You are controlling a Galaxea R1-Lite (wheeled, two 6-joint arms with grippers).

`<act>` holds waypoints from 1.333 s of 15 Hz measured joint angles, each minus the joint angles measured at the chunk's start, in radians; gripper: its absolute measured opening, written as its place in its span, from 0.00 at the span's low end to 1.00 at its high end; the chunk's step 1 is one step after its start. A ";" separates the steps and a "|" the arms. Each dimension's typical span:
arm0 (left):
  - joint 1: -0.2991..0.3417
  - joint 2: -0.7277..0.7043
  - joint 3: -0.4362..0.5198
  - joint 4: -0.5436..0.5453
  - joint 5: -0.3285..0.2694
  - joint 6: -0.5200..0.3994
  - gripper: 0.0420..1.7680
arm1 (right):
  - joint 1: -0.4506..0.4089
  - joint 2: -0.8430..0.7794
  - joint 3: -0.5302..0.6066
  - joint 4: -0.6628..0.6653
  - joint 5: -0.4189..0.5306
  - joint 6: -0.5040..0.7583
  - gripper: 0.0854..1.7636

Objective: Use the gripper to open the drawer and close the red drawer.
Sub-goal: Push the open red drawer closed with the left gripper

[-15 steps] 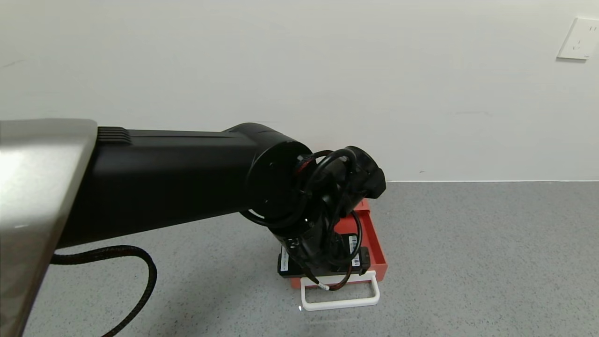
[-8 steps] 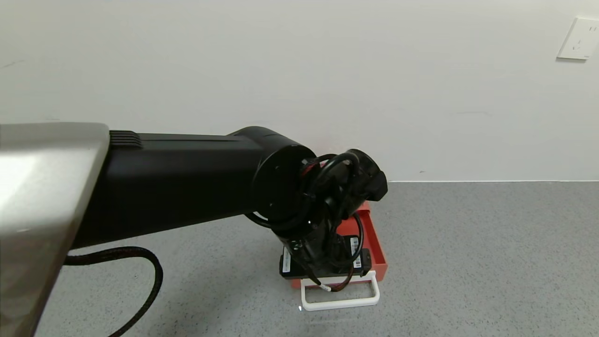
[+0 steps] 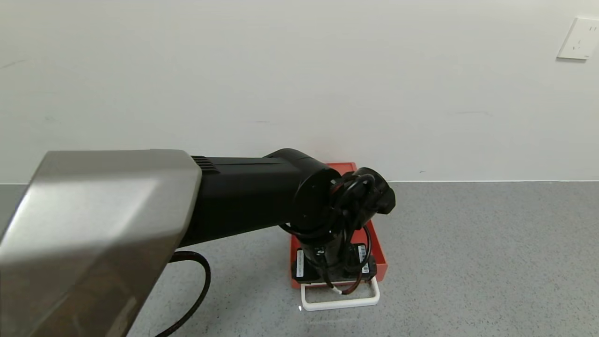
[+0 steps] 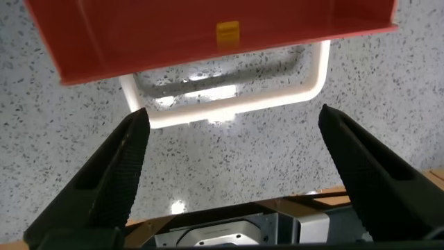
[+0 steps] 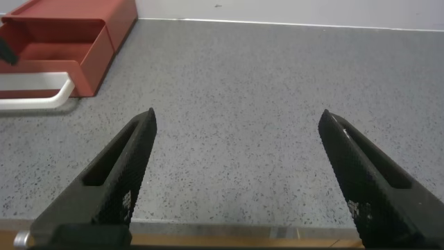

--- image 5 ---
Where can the small silver metal knob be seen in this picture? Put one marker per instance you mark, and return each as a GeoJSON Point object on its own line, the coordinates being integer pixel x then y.
{"type": "Point", "coordinates": [21, 239]}

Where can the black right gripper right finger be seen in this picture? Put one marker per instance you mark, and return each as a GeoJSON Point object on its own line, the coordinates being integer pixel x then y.
{"type": "Point", "coordinates": [374, 194]}

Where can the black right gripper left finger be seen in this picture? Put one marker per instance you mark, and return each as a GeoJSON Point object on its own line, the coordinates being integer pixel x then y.
{"type": "Point", "coordinates": [104, 194]}

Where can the red drawer cabinet casing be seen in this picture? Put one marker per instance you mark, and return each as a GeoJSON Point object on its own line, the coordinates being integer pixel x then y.
{"type": "Point", "coordinates": [86, 8]}

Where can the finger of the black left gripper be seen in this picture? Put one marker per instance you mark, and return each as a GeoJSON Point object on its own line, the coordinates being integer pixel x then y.
{"type": "Point", "coordinates": [7, 52]}

